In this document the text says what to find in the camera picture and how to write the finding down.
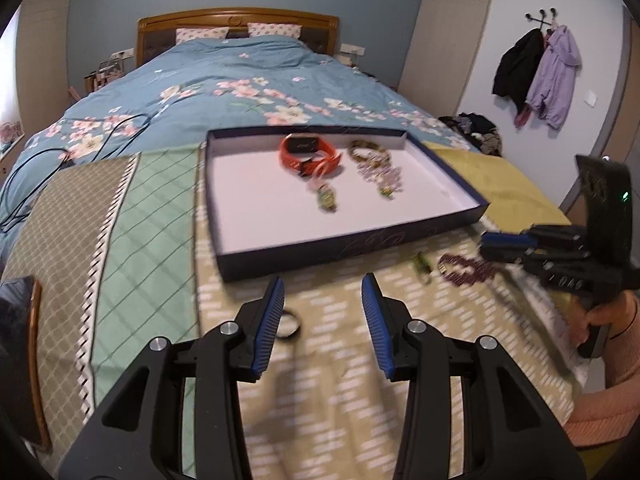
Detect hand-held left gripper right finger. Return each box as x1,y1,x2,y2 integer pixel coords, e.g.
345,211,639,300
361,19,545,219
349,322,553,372
360,273,587,480

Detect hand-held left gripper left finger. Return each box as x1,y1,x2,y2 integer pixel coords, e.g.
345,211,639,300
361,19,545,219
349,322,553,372
57,275,287,480

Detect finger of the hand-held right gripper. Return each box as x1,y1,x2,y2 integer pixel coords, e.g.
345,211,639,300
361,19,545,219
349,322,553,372
480,246,592,274
479,225,592,252

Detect black ring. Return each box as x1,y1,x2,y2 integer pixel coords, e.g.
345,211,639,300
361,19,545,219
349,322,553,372
279,309,303,344

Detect purple bead bracelet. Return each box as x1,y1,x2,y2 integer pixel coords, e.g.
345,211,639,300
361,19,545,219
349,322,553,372
437,253,497,287

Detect dark blue shallow box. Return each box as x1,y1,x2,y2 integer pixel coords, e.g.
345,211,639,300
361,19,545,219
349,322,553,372
206,127,491,284

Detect green gold ring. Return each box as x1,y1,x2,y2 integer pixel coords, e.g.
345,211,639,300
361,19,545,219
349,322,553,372
317,185,342,214

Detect gold patterned bangle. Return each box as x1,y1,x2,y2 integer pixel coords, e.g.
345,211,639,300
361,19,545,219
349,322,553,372
348,139,392,164

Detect orange smartwatch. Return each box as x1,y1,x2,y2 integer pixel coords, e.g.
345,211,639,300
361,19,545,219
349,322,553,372
278,132,344,179

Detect person's right forearm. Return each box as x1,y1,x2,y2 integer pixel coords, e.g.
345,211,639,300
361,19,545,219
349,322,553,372
565,291,640,453

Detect person's right hand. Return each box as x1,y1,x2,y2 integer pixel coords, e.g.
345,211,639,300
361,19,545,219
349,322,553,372
567,292,626,349

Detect pile of dark clothes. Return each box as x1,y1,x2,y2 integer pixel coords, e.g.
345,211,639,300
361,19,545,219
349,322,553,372
439,112,504,157

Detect lilac jacket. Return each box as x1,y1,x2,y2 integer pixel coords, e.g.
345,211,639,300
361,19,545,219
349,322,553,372
524,23,584,131

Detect patchwork patterned tablecloth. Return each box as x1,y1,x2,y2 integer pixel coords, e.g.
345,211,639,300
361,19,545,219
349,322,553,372
0,140,587,480

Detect black jacket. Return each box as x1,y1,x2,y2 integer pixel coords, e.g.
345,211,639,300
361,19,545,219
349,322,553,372
492,27,546,112

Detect beige built-in wardrobe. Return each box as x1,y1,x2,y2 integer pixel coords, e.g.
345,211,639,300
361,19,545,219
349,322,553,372
399,0,499,117
14,0,77,128

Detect black smartphone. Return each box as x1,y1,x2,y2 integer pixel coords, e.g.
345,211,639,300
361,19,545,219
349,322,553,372
0,275,52,454

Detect blue floral duvet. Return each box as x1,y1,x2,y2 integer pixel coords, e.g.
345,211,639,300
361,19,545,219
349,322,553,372
0,35,482,261

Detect white heart print pillow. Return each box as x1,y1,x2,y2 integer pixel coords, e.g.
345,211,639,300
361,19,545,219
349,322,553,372
174,27,229,44
248,22,303,39

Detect cluster of cosmetic bottles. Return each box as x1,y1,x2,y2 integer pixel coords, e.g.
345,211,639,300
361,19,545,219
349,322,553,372
83,57,126,94

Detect wooden bed headboard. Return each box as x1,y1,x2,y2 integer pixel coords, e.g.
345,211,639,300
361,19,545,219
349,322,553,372
137,7,341,69

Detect black wall coat hook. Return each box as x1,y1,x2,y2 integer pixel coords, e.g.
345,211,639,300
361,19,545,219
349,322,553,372
524,6,561,29

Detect black charging cable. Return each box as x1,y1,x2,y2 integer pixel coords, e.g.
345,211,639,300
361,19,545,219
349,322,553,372
0,112,154,232

